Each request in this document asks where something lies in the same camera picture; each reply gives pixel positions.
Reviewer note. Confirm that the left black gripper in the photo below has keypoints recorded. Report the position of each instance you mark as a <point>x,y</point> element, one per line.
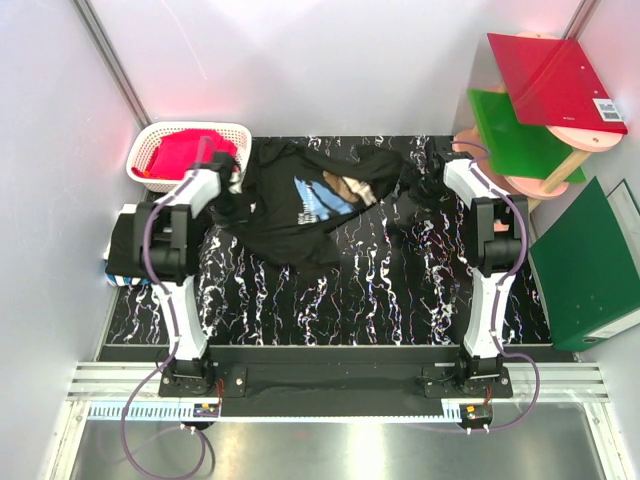
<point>234,218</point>

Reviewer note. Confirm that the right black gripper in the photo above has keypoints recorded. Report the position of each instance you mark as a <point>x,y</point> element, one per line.
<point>433,201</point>

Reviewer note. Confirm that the black graphic t shirt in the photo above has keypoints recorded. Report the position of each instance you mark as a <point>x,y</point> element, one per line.
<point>292,197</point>

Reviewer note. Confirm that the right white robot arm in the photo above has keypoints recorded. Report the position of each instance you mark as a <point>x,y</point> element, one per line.
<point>495,240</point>

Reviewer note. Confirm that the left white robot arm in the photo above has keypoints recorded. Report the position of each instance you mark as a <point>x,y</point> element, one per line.
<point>158,243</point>

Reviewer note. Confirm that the pink t shirt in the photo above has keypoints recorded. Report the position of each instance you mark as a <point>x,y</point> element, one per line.
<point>178,151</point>

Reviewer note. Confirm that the light green folder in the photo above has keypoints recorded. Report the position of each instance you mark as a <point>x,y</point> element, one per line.
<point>516,150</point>

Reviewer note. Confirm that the white plastic basket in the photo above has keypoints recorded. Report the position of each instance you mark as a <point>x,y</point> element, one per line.
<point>149,139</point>

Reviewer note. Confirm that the folded black t shirt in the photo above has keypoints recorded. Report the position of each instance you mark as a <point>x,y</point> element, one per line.
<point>121,243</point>

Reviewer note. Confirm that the red folder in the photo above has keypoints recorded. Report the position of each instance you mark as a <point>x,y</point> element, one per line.
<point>551,82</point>

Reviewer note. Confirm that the dark green binder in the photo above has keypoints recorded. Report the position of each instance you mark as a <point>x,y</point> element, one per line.
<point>588,279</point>

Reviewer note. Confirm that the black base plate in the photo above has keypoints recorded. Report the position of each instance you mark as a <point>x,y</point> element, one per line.
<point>323,391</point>

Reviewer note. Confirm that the aluminium rail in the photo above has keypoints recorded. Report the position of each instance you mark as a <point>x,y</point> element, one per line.
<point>555,382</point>

